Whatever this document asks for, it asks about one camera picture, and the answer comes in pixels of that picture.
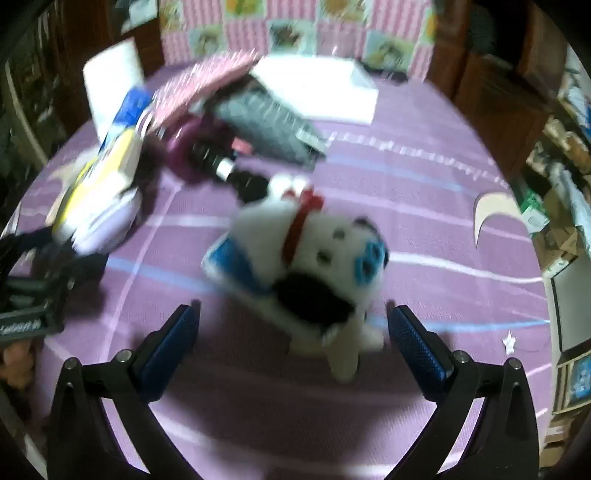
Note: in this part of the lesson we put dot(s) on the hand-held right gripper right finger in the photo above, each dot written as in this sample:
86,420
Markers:
418,350

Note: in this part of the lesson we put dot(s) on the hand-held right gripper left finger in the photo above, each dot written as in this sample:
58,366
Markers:
173,341

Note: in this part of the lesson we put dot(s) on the blue white wipe packet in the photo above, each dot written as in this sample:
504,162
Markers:
228,263

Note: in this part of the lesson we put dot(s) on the lilac white packet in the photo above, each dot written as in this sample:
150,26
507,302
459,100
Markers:
113,226

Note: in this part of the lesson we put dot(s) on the panda plush toy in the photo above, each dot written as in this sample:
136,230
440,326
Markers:
323,230

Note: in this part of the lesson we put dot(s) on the blue yellow snack bag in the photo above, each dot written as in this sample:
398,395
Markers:
111,152

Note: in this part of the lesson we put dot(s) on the purple bottle black cap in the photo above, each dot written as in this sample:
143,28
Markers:
184,147

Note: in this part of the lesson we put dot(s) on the pink sequin pouch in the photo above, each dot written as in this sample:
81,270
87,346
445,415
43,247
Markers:
194,87

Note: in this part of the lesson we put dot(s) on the white box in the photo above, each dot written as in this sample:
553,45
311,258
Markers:
318,87

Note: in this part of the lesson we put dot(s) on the person's left hand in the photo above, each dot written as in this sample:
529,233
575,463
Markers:
16,369

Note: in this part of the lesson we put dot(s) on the purple printed bedsheet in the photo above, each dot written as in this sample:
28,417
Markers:
415,230

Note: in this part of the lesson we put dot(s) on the green white carton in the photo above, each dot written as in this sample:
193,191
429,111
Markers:
535,212

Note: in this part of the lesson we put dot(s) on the cluttered storage shelf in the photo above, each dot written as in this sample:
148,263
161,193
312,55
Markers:
570,147

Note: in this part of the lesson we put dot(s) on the dark wooden furniture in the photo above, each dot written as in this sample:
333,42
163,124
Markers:
498,83

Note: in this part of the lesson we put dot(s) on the pink checkered quilt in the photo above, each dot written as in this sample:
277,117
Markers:
300,23

